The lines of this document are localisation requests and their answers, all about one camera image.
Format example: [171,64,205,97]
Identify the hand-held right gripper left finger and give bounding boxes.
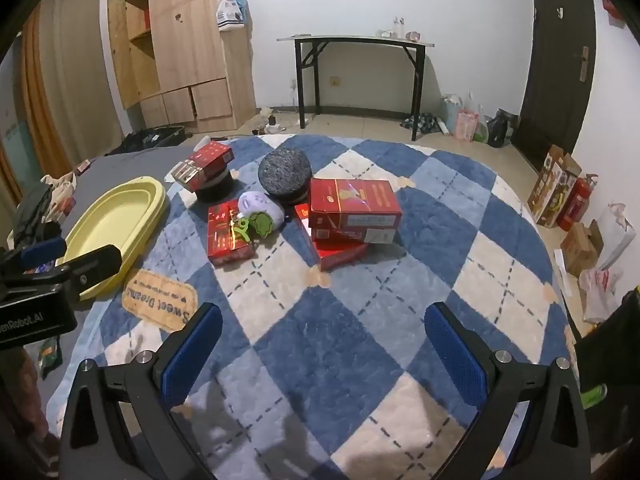
[59,302,224,480]

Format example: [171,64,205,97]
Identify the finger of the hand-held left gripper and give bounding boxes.
[55,244,123,306]
[19,237,69,269]

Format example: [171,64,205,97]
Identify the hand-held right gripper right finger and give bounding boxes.
[424,301,592,480]

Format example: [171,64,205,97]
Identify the yellow plastic basin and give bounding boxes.
[55,176,171,302]

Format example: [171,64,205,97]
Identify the dark foam disc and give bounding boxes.
[257,146,314,206]
[195,167,237,204]

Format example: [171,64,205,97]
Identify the red and gold carton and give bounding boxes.
[167,141,235,191]

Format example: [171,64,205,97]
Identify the purple plush toy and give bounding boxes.
[229,191,287,245]

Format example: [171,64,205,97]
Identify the red carton with gold emblem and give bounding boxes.
[307,178,403,231]

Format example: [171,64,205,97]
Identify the person's left forearm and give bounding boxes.
[0,347,61,480]

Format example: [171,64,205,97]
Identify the green snack packet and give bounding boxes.
[37,337,64,379]

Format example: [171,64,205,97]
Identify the beige cloth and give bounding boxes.
[40,172,79,222]

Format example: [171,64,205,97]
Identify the blue checked plush blanket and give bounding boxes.
[47,134,576,480]

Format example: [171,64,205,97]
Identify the black open suitcase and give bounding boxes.
[106,125,189,157]

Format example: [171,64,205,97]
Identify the orange curtain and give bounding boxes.
[19,10,72,182]

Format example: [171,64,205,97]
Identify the black object with green mark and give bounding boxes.
[574,285,640,480]

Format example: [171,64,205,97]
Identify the white bag with red print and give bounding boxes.
[579,267,624,324]

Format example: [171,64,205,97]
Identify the brown cardboard box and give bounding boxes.
[560,220,605,279]

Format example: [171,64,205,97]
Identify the red fire extinguisher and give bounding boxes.
[556,174,599,232]

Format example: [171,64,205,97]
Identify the beige curtain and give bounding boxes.
[39,0,109,171]

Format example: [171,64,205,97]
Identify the printed cardboard box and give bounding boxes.
[526,145,583,229]

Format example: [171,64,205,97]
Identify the white paper bag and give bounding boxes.
[595,203,639,272]

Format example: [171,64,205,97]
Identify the black bag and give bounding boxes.
[487,109,519,149]

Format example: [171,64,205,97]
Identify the pink bag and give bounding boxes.
[456,110,481,140]

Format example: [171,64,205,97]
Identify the wooden wardrobe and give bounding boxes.
[106,0,257,134]

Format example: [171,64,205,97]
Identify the dark checked cloth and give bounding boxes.
[400,112,442,135]

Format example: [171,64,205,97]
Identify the white hanging plastic bag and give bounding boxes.
[216,0,249,34]

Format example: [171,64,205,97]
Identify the dark door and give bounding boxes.
[510,0,598,173]

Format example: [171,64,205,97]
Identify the black-legged folding table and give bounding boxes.
[277,34,435,142]

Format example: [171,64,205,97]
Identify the power strip with cables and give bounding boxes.
[254,107,283,135]

